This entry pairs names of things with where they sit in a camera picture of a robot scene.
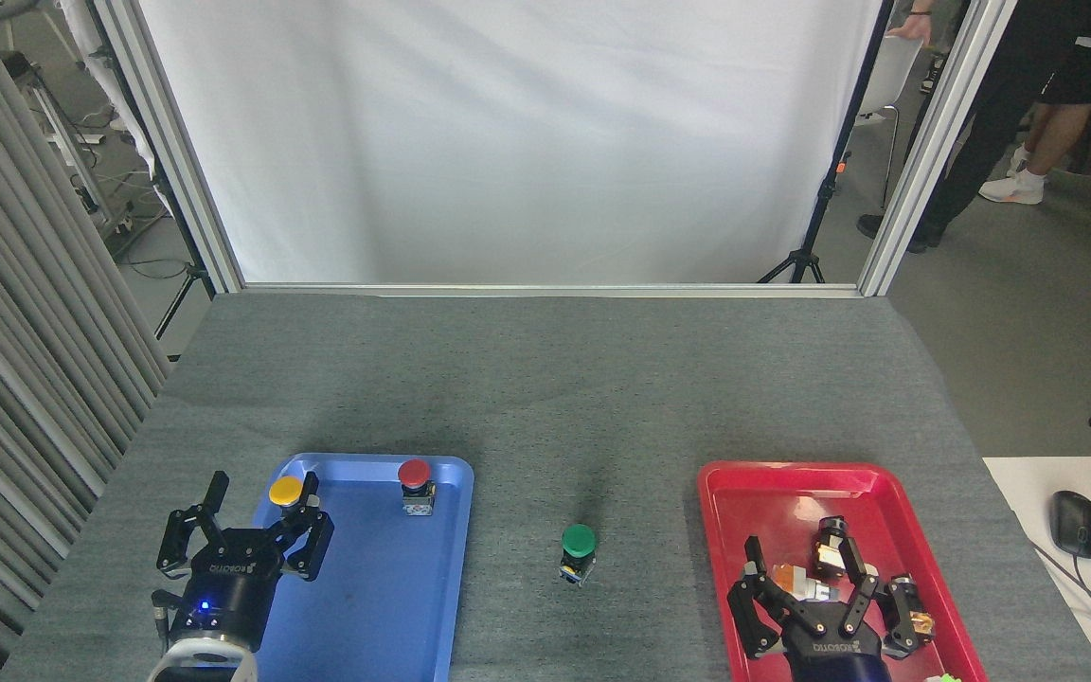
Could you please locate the white chair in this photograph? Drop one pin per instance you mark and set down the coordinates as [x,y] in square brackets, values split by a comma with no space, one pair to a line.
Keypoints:
[891,76]

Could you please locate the yellow push button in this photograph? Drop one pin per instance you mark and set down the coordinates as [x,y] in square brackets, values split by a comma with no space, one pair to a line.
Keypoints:
[285,490]

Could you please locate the red push button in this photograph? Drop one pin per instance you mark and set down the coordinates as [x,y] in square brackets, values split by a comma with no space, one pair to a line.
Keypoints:
[414,472]

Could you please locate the metal equipment rack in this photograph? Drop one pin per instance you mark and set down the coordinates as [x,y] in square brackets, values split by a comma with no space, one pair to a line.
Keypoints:
[53,123]

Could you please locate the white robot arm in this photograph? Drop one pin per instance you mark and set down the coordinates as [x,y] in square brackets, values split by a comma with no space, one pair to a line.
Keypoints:
[200,663]

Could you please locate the black light stand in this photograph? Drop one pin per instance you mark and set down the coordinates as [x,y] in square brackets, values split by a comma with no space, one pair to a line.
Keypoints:
[187,275]

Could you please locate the silver aluminium crossbar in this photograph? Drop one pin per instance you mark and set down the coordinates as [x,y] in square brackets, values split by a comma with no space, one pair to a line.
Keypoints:
[555,290]

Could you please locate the small green object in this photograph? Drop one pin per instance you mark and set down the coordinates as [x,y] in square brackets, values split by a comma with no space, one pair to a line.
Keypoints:
[945,678]

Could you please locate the black and gold switch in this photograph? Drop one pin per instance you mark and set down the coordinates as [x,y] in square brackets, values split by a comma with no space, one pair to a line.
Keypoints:
[828,554]

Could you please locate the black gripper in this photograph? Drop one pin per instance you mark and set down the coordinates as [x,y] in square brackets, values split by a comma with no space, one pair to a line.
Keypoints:
[228,587]
[834,654]

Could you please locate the person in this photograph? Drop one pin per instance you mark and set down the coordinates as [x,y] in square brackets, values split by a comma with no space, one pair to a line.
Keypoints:
[1057,133]
[991,114]

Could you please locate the silver aluminium post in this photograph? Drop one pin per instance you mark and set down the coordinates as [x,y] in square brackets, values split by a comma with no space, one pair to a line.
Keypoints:
[167,142]
[934,142]

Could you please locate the orange and white switch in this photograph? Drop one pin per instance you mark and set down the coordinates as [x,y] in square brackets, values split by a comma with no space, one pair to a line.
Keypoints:
[796,581]

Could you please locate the grey ribbed curtain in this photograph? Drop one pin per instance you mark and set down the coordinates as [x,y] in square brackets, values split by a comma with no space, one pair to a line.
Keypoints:
[15,379]

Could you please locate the black tripod stand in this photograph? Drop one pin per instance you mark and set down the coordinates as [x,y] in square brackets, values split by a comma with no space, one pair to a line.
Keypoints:
[825,194]

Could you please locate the person's hand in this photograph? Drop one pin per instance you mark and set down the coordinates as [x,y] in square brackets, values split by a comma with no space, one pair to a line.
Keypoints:
[915,26]

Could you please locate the blue plastic tray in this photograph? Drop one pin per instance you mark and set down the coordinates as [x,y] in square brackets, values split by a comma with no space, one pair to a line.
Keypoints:
[384,587]

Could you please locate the black and amber switch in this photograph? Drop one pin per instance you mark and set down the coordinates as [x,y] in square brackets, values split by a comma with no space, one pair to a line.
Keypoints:
[915,606]

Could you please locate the white desk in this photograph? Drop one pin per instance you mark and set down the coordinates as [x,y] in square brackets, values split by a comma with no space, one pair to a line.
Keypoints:
[1028,493]

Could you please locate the black computer mouse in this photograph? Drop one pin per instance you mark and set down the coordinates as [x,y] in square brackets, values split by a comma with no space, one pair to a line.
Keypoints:
[1076,523]

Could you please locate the green push button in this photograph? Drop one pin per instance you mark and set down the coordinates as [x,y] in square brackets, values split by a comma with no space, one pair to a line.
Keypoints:
[579,540]

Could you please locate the white backdrop cloth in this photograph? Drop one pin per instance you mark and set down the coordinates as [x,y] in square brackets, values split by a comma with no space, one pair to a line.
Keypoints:
[508,142]

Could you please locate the red plastic tray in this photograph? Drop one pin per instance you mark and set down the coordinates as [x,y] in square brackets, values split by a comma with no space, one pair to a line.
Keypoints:
[744,511]

